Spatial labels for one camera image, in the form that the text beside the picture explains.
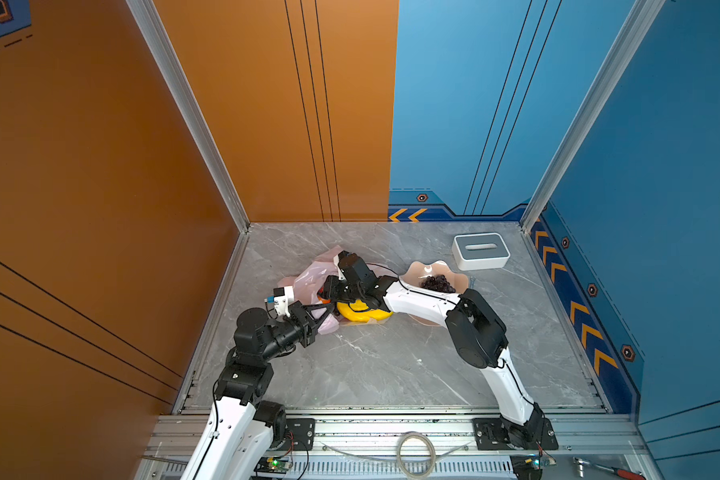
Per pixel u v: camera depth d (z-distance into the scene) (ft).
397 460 2.28
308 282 2.73
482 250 3.60
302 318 2.02
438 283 3.17
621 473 2.24
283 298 2.22
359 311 2.52
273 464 2.32
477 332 1.79
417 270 3.33
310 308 2.23
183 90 2.70
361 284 2.34
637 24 2.34
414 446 2.38
